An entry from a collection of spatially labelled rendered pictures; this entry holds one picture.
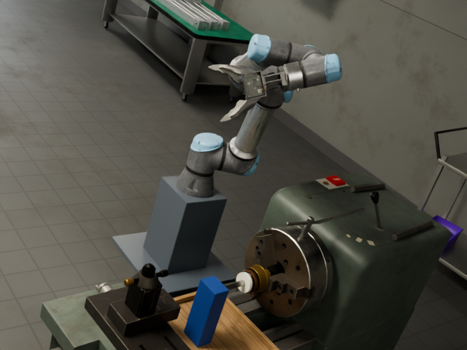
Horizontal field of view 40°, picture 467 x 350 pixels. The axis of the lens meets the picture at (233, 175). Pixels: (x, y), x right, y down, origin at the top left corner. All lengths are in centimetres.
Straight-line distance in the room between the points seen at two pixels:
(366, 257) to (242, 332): 50
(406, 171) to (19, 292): 352
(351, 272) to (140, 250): 95
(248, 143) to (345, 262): 57
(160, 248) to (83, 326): 70
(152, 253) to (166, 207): 23
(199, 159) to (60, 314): 80
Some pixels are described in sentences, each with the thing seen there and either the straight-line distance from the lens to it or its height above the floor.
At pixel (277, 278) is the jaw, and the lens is 218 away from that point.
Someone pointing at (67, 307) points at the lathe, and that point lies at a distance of 211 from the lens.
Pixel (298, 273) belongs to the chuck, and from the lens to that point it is 217.
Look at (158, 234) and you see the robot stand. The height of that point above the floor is 87.
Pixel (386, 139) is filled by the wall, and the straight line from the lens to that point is 589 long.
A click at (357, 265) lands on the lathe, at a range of 221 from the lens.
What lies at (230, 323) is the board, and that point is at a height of 88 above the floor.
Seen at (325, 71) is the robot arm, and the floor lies 187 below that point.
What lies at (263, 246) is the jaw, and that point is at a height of 116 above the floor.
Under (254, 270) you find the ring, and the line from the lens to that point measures 215.
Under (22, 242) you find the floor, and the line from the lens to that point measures 394.
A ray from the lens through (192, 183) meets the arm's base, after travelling 249.
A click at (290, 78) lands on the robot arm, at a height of 182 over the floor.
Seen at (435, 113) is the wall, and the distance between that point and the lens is 559.
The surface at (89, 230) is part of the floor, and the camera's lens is 414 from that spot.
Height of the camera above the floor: 229
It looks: 26 degrees down
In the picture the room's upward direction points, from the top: 18 degrees clockwise
